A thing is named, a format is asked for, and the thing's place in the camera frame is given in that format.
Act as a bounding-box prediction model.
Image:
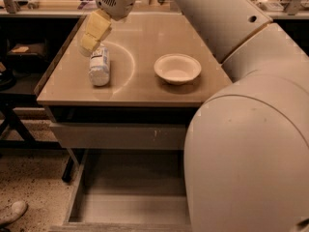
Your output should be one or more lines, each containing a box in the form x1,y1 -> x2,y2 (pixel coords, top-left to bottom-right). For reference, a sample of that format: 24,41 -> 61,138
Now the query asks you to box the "grey drawer cabinet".
33,14 -> 234,179

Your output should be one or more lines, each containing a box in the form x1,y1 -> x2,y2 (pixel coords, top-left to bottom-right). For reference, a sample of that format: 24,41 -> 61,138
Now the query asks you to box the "grey shoe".
0,200 -> 28,227

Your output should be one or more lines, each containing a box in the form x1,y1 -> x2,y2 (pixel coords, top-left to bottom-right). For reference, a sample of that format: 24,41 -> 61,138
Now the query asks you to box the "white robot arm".
175,0 -> 309,232

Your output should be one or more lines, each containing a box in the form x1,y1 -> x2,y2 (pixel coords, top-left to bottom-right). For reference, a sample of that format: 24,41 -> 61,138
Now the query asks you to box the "open middle drawer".
48,150 -> 192,232

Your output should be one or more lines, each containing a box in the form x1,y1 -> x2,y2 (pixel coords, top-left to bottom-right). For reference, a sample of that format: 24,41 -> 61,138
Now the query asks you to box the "dark box on shelf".
6,43 -> 46,73

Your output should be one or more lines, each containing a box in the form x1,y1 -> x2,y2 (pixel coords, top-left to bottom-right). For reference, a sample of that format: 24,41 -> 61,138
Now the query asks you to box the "black table leg frame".
0,99 -> 75,183

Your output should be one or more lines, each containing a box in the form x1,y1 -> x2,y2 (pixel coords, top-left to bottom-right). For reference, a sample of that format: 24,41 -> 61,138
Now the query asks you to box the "white paper bowl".
154,54 -> 202,85

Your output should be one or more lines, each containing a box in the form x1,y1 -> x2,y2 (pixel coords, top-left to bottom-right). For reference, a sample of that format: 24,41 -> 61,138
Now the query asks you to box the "closed top drawer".
50,123 -> 186,150

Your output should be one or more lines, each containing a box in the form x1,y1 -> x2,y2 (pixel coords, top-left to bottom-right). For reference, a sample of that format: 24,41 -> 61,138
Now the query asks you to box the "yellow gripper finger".
79,9 -> 111,56

